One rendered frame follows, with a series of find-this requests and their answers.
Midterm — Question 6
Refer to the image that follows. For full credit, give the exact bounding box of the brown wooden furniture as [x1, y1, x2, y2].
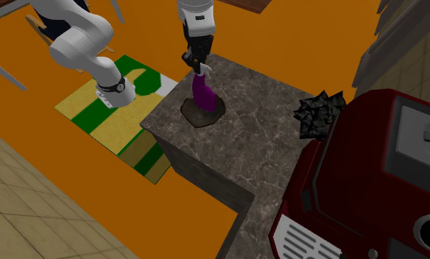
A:
[217, 0, 274, 15]

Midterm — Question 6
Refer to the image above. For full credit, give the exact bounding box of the green and yellow rug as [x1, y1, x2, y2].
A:
[54, 54, 180, 186]

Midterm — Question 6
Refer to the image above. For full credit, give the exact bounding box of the black crumpled spiky object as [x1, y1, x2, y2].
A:
[292, 90, 348, 142]

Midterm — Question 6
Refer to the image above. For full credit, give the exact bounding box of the grey-brown slatted furniture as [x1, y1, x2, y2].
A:
[351, 0, 430, 99]

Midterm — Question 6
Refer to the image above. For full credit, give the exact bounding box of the dark red kitchen appliance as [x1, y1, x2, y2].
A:
[268, 88, 430, 259]

